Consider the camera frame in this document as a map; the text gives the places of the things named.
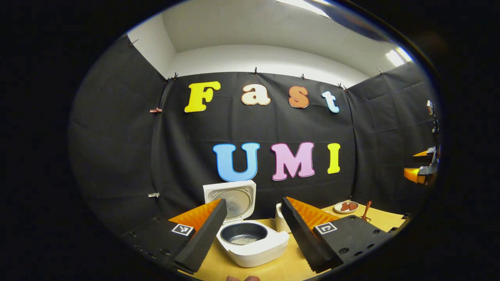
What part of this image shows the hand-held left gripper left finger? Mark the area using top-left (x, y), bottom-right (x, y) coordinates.
top-left (121, 198), bottom-right (228, 274)

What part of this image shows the white round plate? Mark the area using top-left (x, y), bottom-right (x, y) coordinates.
top-left (333, 201), bottom-right (359, 214)

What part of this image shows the white rice cooker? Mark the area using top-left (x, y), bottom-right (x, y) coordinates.
top-left (203, 180), bottom-right (290, 268)

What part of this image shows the white toaster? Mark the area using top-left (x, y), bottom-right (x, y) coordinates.
top-left (275, 203), bottom-right (291, 233)

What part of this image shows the black backdrop cloth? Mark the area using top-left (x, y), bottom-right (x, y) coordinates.
top-left (68, 34), bottom-right (442, 238)

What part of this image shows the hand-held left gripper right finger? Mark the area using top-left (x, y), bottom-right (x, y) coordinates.
top-left (281, 196), bottom-right (391, 274)

